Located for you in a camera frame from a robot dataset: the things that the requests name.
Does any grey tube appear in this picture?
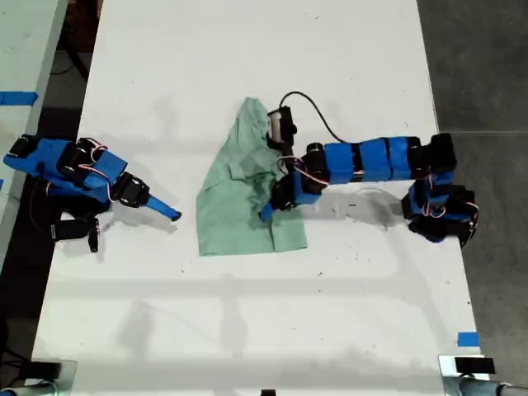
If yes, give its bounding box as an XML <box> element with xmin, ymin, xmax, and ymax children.
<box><xmin>0</xmin><ymin>379</ymin><xmax>57</xmax><ymax>396</ymax></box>
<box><xmin>445</xmin><ymin>375</ymin><xmax>528</xmax><ymax>396</ymax></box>

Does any silver bracket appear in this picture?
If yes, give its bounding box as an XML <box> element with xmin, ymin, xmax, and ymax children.
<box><xmin>31</xmin><ymin>360</ymin><xmax>78</xmax><ymax>387</ymax></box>
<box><xmin>437</xmin><ymin>354</ymin><xmax>497</xmax><ymax>379</ymax></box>

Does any long blue tape strip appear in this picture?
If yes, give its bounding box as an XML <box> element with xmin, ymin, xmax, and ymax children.
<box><xmin>0</xmin><ymin>91</ymin><xmax>39</xmax><ymax>107</ymax></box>

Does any pale green T-shirt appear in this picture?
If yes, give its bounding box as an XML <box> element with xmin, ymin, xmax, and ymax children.
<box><xmin>196</xmin><ymin>97</ymin><xmax>309</xmax><ymax>257</ymax></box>

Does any black camera cable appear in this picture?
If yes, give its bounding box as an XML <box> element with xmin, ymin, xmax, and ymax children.
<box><xmin>279</xmin><ymin>91</ymin><xmax>352</xmax><ymax>144</ymax></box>

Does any black and silver camera box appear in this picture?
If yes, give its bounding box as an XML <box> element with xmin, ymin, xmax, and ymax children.
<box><xmin>266</xmin><ymin>106</ymin><xmax>299</xmax><ymax>150</ymax></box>

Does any small black box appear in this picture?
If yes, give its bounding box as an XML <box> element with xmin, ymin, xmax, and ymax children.
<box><xmin>455</xmin><ymin>356</ymin><xmax>495</xmax><ymax>373</ymax></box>
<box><xmin>31</xmin><ymin>361</ymin><xmax>63</xmax><ymax>379</ymax></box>

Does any white side table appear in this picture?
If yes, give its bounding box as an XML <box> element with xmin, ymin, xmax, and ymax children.
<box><xmin>0</xmin><ymin>0</ymin><xmax>69</xmax><ymax>267</ymax></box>

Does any black floor cable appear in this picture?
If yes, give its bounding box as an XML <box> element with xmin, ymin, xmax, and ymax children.
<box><xmin>51</xmin><ymin>36</ymin><xmax>91</xmax><ymax>82</ymax></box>

